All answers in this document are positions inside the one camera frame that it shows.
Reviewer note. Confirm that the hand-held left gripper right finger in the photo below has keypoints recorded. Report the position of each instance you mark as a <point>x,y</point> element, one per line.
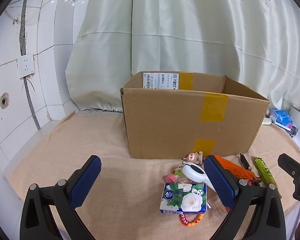
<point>218,182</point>

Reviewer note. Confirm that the blue tissue pack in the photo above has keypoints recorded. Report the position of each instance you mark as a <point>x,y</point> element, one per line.
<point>281,118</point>

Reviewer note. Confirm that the large white plastic clip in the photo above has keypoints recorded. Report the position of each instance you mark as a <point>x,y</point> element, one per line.
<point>195,173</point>

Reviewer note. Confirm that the small white object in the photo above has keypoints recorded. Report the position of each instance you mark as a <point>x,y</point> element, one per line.
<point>267,121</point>

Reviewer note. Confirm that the black pen tool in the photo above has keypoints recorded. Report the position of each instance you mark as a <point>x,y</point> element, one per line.
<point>245,162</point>

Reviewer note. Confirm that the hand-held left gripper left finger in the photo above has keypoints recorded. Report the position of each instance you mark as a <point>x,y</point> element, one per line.
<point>86,180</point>

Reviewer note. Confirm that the small pink toy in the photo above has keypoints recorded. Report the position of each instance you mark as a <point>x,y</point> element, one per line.
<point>171,178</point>

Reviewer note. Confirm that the pale green curtain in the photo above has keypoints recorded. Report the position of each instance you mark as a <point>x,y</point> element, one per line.
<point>177,30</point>

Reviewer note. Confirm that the grey wall conduit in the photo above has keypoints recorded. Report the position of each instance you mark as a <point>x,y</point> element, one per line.
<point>23,30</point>

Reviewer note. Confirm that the orange plastic packet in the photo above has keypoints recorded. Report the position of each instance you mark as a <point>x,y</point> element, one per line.
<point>236,168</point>

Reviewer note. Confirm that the brown plush pig toy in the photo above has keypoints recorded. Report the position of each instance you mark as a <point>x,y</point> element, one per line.
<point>190,158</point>

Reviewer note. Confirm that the green candy packet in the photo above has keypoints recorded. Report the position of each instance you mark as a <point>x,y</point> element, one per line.
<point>265,172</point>

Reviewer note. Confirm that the floral tissue pack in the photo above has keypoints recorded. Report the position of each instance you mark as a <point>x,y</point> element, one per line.
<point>182,197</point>

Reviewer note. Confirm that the small green toy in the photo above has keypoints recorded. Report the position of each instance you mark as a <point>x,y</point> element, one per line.
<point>178,172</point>

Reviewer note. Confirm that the small red snack packet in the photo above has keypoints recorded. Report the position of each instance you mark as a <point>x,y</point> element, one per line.
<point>251,182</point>

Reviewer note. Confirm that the white wall socket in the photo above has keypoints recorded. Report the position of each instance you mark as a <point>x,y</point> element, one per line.
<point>26,65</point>

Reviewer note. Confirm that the brown cardboard box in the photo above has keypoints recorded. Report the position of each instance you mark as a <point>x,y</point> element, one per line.
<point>165,122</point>

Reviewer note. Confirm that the beige tablecloth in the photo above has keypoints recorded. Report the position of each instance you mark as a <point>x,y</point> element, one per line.
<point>102,142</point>

